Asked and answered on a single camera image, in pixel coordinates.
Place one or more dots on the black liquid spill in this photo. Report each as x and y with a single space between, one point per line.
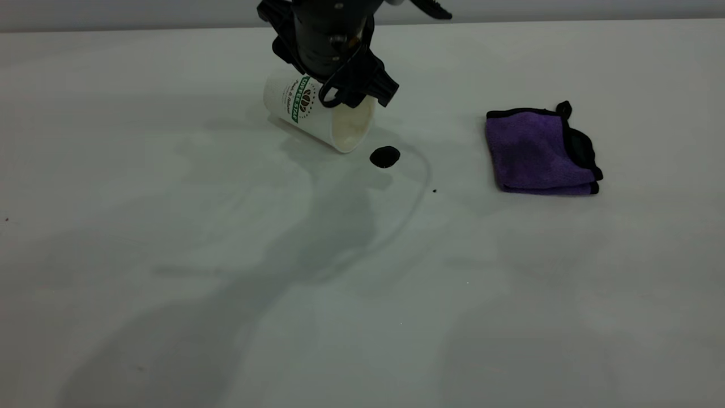
385 157

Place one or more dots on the purple microfiber cloth black trim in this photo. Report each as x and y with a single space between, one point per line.
532 150

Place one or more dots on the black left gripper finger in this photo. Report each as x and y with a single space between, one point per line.
382 85
350 90

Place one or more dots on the white paper coffee cup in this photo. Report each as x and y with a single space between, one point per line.
317 116

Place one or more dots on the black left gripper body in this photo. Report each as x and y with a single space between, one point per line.
328 34

